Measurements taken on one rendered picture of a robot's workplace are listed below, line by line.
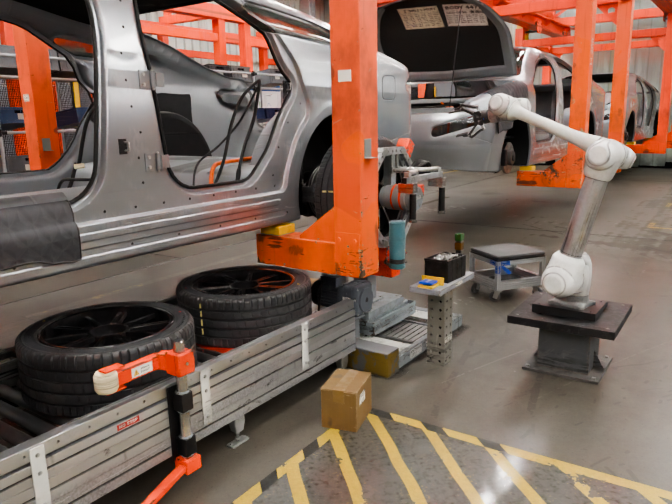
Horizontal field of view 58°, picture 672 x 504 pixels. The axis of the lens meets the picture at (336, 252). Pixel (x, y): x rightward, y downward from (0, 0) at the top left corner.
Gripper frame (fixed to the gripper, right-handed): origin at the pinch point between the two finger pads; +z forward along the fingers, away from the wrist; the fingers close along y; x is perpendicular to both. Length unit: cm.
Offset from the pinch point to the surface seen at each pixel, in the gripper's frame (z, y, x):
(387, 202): 34, -23, 39
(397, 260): 29, -49, 58
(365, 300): 46, -63, 75
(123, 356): 52, 4, 206
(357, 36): 6, 65, 58
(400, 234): 24, -37, 53
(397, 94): 58, 12, -59
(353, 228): 27, -15, 86
